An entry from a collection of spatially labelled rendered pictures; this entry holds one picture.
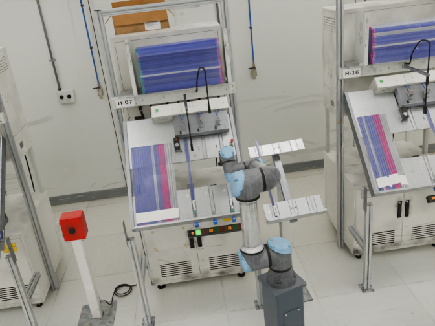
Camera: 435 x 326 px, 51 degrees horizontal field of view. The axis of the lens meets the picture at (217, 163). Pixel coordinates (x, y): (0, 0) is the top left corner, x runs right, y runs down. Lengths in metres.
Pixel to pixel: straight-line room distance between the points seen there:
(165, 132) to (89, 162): 1.92
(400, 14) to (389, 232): 1.48
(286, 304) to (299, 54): 2.71
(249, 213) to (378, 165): 1.09
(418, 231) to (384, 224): 0.27
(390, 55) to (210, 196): 1.44
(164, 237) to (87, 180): 1.86
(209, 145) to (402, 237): 1.56
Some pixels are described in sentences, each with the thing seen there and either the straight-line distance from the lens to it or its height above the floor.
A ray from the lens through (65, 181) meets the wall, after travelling 4.81.
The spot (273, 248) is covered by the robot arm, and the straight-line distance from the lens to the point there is 2.25.
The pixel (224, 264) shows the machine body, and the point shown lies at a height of 0.15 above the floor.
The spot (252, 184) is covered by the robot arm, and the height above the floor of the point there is 1.15.
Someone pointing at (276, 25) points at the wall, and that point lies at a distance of 4.39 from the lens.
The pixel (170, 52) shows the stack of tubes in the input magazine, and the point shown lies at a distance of 2.79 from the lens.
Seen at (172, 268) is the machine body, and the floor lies 0.18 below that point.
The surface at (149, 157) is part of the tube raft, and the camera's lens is 2.81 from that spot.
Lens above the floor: 2.04
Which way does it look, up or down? 23 degrees down
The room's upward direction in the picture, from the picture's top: 7 degrees counter-clockwise
